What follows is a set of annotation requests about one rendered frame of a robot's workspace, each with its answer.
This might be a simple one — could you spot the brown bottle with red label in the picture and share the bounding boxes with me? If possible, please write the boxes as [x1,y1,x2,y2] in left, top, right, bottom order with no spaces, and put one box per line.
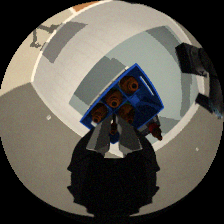
[148,122,163,141]

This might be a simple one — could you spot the blue divided crate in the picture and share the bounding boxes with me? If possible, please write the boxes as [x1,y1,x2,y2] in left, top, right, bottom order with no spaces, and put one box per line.
[79,63,164,144]

